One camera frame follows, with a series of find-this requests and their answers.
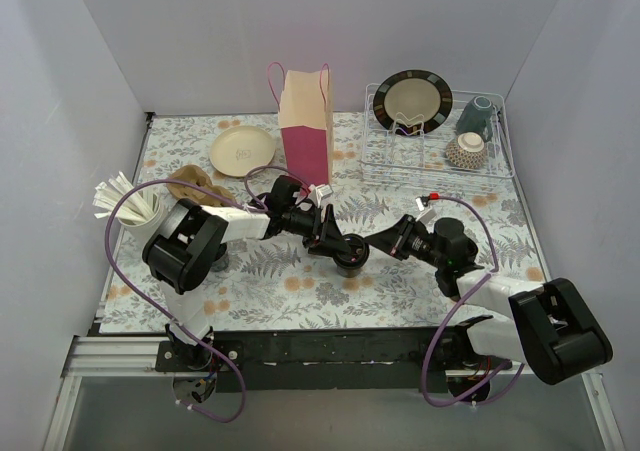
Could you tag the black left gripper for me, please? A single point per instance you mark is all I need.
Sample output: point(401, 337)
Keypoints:
point(322, 228)

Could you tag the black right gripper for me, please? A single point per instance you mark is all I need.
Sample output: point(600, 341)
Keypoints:
point(400, 237)

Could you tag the black plastic cup lid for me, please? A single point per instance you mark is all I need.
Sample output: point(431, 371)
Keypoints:
point(356, 256)

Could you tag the black printed coffee cup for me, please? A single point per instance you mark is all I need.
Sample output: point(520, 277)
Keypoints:
point(349, 272)

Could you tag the pink paper gift bag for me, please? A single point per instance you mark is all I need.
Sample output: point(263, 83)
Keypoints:
point(305, 118)

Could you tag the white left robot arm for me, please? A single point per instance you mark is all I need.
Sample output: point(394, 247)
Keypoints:
point(193, 239)

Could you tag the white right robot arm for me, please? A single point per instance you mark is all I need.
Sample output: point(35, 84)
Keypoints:
point(544, 325)

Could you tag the stack of black cups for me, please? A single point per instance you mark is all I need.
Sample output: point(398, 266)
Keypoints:
point(221, 262)

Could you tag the patterned ceramic bowl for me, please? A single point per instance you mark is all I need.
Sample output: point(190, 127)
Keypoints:
point(467, 151)

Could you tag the cream round plate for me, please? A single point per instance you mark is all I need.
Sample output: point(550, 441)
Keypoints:
point(238, 150)

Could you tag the dark rimmed dinner plate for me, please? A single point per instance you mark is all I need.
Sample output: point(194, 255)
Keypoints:
point(412, 101)

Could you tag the grey blue mug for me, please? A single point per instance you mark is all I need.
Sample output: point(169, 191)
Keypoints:
point(476, 117)

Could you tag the brown cardboard cup carrier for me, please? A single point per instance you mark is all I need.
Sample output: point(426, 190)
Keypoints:
point(195, 175)

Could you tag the white straw holder cup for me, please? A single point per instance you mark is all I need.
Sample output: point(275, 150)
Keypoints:
point(143, 230)

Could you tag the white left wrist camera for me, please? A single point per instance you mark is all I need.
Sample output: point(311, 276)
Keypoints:
point(319, 194)

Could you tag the white wire dish rack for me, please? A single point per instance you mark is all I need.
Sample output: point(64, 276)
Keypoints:
point(396, 159)

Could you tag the black table edge rail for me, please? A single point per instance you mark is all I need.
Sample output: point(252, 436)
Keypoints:
point(325, 359)

